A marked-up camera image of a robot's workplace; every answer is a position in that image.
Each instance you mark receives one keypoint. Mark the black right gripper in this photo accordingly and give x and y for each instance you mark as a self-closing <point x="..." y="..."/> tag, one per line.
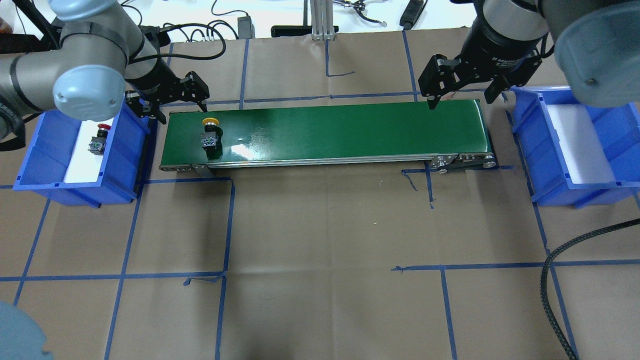
<point x="492" y="48"/>

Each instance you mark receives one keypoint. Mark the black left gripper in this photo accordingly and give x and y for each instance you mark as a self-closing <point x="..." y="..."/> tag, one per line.
<point x="153" y="79"/>

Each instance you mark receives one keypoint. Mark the yellow push button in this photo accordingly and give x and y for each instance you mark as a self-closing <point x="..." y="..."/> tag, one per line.
<point x="211" y="137"/>

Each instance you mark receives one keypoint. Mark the red push button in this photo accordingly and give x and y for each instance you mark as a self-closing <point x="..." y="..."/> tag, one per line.
<point x="97" y="144"/>

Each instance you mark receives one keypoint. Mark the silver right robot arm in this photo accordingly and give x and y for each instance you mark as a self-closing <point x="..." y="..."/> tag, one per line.
<point x="595" y="43"/>

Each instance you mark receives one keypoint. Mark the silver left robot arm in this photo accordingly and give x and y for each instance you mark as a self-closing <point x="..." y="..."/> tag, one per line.
<point x="103" y="60"/>

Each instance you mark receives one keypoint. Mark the blue bin with buttons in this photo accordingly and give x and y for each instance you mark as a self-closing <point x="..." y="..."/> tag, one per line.
<point x="59" y="166"/>

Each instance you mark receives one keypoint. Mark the black power adapter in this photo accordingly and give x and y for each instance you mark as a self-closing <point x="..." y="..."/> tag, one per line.
<point x="245" y="27"/>

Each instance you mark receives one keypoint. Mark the white foam pad target bin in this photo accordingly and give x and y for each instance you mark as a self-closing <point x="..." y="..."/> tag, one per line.
<point x="580" y="145"/>

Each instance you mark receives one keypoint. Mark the green conveyor belt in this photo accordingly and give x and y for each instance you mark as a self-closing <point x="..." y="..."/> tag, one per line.
<point x="328" y="134"/>

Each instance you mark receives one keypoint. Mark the blue empty bin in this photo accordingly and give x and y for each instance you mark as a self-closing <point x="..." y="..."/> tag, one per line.
<point x="617" y="129"/>

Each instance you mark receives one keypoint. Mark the aluminium frame post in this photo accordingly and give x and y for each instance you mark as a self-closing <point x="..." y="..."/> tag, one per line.
<point x="322" y="24"/>

